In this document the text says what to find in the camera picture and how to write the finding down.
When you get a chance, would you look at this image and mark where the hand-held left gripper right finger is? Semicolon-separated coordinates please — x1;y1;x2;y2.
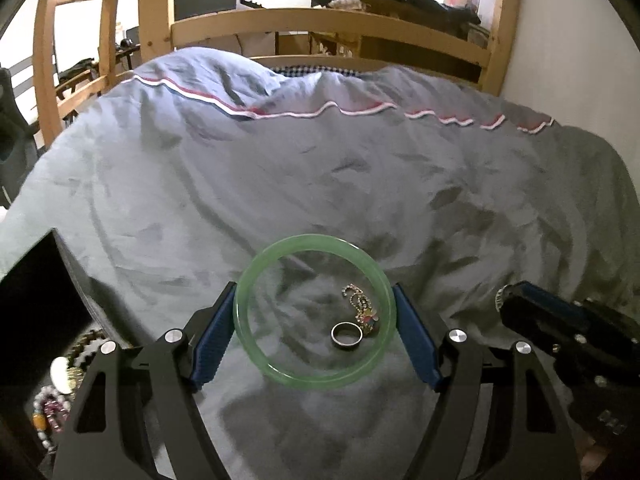
392;282;583;480

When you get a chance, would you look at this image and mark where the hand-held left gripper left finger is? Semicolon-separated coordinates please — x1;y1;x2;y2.
52;280;238;480

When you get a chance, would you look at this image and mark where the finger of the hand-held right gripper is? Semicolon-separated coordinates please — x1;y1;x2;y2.
501;282;587;314
501;305;581;356

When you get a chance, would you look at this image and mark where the green jade bangle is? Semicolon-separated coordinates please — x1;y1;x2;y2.
235;234;398;390

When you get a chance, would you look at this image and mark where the dark red bead bracelet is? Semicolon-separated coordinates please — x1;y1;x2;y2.
32;385;73;418

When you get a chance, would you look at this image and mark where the black cardboard box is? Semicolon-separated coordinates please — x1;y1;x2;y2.
0;227;146;480

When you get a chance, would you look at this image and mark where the white lavender bead bracelet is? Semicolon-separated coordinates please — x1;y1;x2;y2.
31;410;63;461

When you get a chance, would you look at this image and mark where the white oval pendant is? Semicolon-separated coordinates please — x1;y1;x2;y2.
50;356;71;396

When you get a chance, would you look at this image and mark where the grey duvet with white stripes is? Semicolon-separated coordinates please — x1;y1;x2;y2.
0;46;640;480

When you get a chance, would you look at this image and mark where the checkered pillow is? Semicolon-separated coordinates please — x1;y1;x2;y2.
270;64;366;78

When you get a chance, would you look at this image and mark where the brown desk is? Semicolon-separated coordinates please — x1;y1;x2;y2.
52;55;138;106

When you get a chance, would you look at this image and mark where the wooden ladder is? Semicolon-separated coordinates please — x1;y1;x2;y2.
32;0;126;148

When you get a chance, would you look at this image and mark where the wooden dresser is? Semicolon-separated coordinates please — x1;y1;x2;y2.
275;0;493;61

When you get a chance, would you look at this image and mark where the gold chain with charm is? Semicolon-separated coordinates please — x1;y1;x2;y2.
341;284;380;335

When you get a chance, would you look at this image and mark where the silver ring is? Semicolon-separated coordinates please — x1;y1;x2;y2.
330;322;365;350

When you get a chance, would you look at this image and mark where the wooden bunk bed frame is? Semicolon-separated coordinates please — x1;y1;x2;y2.
137;0;526;98

